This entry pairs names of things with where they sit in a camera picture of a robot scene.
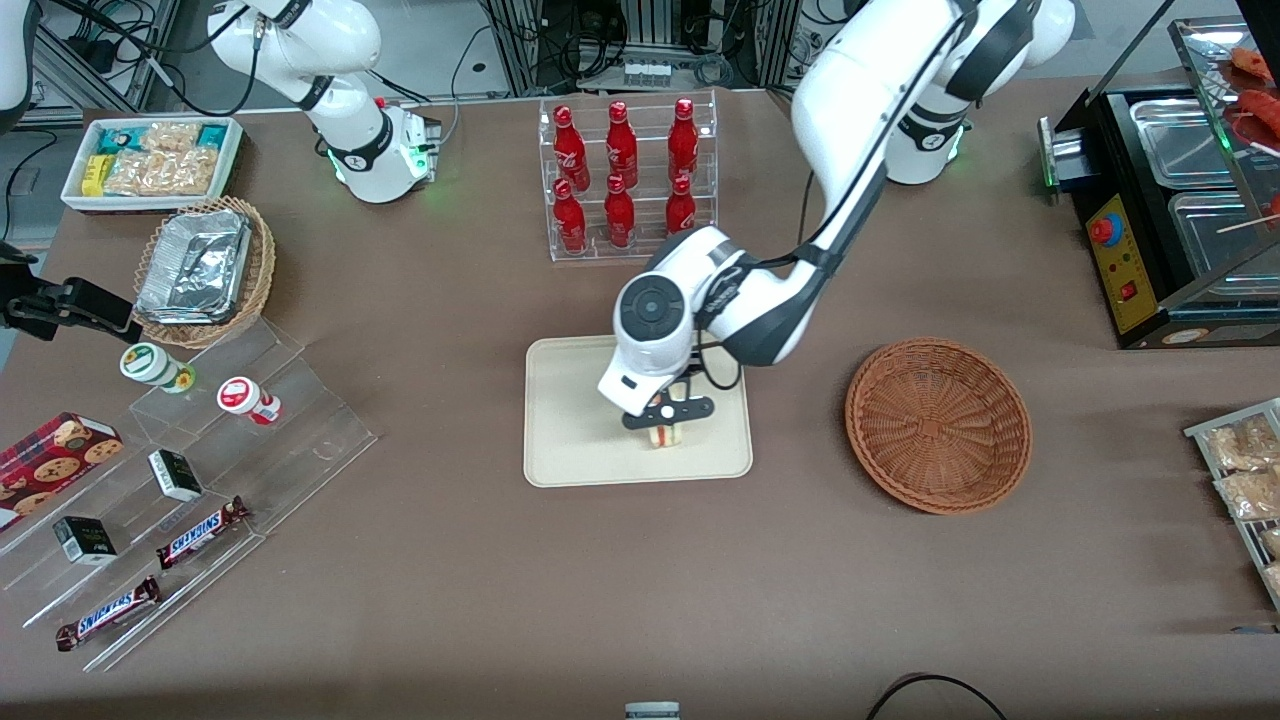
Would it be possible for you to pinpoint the stack of foil trays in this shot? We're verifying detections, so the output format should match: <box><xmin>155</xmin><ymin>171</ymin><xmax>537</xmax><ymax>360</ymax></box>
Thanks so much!
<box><xmin>135</xmin><ymin>208</ymin><xmax>253</xmax><ymax>326</ymax></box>

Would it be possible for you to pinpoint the beige rectangular tray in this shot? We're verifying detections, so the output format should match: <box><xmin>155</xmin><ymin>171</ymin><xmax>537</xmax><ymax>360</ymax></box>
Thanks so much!
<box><xmin>524</xmin><ymin>329</ymin><xmax>754</xmax><ymax>489</ymax></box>

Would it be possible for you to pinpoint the steel food pan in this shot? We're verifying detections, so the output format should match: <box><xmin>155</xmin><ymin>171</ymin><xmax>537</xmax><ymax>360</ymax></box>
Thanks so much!
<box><xmin>1168</xmin><ymin>190</ymin><xmax>1280</xmax><ymax>283</ymax></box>
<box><xmin>1130</xmin><ymin>98</ymin><xmax>1239</xmax><ymax>191</ymax></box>

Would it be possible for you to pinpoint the red cola bottle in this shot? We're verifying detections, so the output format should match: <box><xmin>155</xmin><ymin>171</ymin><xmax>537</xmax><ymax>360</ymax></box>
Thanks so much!
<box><xmin>605</xmin><ymin>100</ymin><xmax>639</xmax><ymax>189</ymax></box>
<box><xmin>665</xmin><ymin>175</ymin><xmax>698</xmax><ymax>239</ymax></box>
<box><xmin>667</xmin><ymin>97</ymin><xmax>700</xmax><ymax>183</ymax></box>
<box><xmin>604</xmin><ymin>174</ymin><xmax>637</xmax><ymax>249</ymax></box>
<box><xmin>552</xmin><ymin>104</ymin><xmax>591</xmax><ymax>191</ymax></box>
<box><xmin>553</xmin><ymin>178</ymin><xmax>589</xmax><ymax>255</ymax></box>

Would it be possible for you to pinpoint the grey wire snack rack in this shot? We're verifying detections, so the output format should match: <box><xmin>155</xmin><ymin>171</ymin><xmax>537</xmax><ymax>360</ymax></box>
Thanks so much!
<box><xmin>1185</xmin><ymin>398</ymin><xmax>1280</xmax><ymax>611</ymax></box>

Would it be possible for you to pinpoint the red lidded yogurt cup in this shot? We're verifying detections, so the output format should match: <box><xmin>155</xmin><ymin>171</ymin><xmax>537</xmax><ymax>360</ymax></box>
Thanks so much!
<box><xmin>217</xmin><ymin>376</ymin><xmax>283</xmax><ymax>427</ymax></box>

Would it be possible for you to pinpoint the round brown wicker basket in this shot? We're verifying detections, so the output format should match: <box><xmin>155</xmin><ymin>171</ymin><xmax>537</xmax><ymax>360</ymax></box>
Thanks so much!
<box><xmin>845</xmin><ymin>338</ymin><xmax>1033</xmax><ymax>516</ymax></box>

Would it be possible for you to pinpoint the clear acrylic bottle rack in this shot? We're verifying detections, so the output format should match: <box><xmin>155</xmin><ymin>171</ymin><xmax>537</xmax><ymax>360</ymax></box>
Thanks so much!
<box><xmin>538</xmin><ymin>88</ymin><xmax>719</xmax><ymax>263</ymax></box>

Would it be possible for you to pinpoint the light wicker basket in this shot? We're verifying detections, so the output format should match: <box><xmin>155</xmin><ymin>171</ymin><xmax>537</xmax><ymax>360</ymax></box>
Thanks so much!
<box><xmin>132</xmin><ymin>196</ymin><xmax>277</xmax><ymax>350</ymax></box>

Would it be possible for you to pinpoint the black cable loop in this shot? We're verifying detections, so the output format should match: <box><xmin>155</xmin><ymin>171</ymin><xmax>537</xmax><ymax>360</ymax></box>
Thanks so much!
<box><xmin>865</xmin><ymin>673</ymin><xmax>1007</xmax><ymax>720</ymax></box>

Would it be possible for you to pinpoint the red sausage on skewer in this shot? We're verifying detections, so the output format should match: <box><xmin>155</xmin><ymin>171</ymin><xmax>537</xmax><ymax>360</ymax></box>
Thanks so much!
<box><xmin>1235</xmin><ymin>88</ymin><xmax>1280</xmax><ymax>151</ymax></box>
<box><xmin>1230</xmin><ymin>45</ymin><xmax>1280</xmax><ymax>86</ymax></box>

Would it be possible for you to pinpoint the Snickers chocolate bar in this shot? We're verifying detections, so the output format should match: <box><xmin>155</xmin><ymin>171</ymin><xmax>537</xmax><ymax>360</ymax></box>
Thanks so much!
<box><xmin>55</xmin><ymin>575</ymin><xmax>162</xmax><ymax>653</ymax></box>
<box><xmin>156</xmin><ymin>496</ymin><xmax>251</xmax><ymax>571</ymax></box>

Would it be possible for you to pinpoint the clear bag of crackers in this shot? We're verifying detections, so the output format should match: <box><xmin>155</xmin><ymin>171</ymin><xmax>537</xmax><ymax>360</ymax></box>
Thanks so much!
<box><xmin>105</xmin><ymin>148</ymin><xmax>223</xmax><ymax>198</ymax></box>
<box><xmin>140</xmin><ymin>121</ymin><xmax>201</xmax><ymax>156</ymax></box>

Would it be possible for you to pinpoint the white rectangular snack bin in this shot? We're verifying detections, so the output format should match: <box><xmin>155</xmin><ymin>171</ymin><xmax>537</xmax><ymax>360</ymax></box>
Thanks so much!
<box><xmin>60</xmin><ymin>115</ymin><xmax>246</xmax><ymax>214</ymax></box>

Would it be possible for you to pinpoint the clear acrylic stepped display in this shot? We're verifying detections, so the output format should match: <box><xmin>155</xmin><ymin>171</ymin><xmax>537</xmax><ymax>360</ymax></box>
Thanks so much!
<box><xmin>0</xmin><ymin>315</ymin><xmax>379</xmax><ymax>673</ymax></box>

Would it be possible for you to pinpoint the red plaid cookie box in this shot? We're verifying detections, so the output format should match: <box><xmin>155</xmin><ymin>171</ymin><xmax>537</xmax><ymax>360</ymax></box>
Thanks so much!
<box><xmin>0</xmin><ymin>412</ymin><xmax>125</xmax><ymax>533</ymax></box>

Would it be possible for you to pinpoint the aluminium frame rack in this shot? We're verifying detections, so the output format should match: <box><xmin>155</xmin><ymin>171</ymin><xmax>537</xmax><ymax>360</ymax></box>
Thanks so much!
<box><xmin>485</xmin><ymin>0</ymin><xmax>801</xmax><ymax>96</ymax></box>

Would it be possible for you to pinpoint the green lidded yogurt cup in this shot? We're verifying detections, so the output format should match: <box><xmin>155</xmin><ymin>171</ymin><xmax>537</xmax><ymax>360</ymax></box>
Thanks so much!
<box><xmin>120</xmin><ymin>342</ymin><xmax>197</xmax><ymax>395</ymax></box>

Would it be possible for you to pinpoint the small black box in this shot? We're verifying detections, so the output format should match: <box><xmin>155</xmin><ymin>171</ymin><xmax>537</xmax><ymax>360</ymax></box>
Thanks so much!
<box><xmin>148</xmin><ymin>449</ymin><xmax>204</xmax><ymax>503</ymax></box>
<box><xmin>52</xmin><ymin>516</ymin><xmax>118</xmax><ymax>567</ymax></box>

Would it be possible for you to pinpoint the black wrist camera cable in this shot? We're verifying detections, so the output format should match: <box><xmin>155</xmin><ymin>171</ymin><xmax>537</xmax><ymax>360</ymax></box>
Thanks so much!
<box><xmin>668</xmin><ymin>338</ymin><xmax>748</xmax><ymax>401</ymax></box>

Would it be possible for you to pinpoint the black hot food display case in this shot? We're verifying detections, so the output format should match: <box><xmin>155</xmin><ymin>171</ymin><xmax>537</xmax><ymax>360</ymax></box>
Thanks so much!
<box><xmin>1038</xmin><ymin>0</ymin><xmax>1280</xmax><ymax>351</ymax></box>

